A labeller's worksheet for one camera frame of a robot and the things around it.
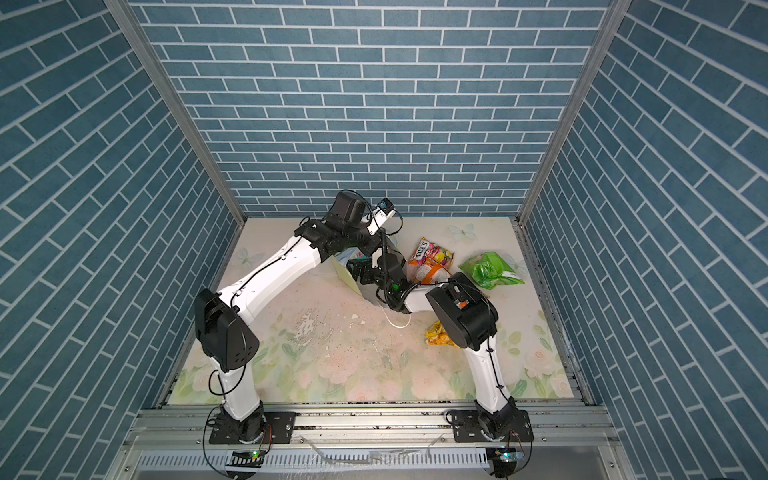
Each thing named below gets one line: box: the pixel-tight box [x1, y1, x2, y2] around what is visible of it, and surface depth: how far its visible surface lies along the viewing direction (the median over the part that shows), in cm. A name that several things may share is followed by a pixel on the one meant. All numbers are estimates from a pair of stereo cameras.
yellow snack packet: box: [425, 320, 461, 349], surface depth 87 cm
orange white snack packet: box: [408, 252, 455, 285], surface depth 103 cm
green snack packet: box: [459, 252, 525, 290], surface depth 93 cm
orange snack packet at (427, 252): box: [408, 237, 455, 267], surface depth 107 cm
